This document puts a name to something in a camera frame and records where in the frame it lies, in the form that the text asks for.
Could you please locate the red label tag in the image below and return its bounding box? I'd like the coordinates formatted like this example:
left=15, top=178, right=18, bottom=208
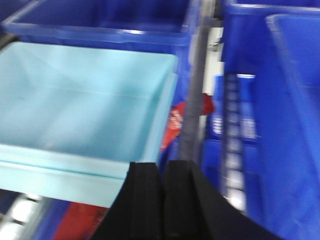
left=160, top=93, right=216, bottom=153

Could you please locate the dark blue bin lower middle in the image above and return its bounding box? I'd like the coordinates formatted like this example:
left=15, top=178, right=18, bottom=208
left=2, top=0, right=197, bottom=54

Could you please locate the roller track strip right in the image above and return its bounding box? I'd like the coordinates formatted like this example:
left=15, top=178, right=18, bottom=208
left=221, top=73, right=246, bottom=205

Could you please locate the dark blue bin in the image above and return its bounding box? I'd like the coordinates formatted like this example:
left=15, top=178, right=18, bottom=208
left=202, top=0, right=320, bottom=240
left=2, top=0, right=197, bottom=54

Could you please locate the grey metal shelf divider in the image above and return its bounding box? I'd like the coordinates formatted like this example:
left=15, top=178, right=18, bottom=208
left=178, top=0, right=216, bottom=163

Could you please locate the light blue plastic bin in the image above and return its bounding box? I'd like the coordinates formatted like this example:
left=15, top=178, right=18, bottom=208
left=0, top=41, right=178, bottom=208

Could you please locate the dark blue bin lower right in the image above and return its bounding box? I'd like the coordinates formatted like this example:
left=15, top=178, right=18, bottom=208
left=202, top=0, right=320, bottom=240

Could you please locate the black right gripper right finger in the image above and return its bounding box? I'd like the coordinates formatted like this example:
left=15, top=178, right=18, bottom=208
left=164, top=160, right=280, bottom=240

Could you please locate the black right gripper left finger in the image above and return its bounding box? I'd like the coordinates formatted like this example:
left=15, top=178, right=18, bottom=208
left=98, top=162, right=163, bottom=240

